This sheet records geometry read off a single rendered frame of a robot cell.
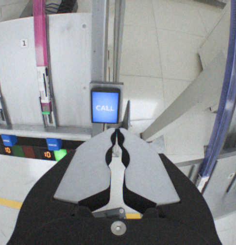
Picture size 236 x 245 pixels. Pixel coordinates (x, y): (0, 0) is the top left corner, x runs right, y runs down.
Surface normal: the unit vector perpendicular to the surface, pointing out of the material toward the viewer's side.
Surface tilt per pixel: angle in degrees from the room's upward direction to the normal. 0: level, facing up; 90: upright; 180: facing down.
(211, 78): 90
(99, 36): 43
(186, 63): 0
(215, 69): 90
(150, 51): 0
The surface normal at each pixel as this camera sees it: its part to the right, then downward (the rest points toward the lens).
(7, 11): 0.04, -0.26
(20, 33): 0.00, 0.47
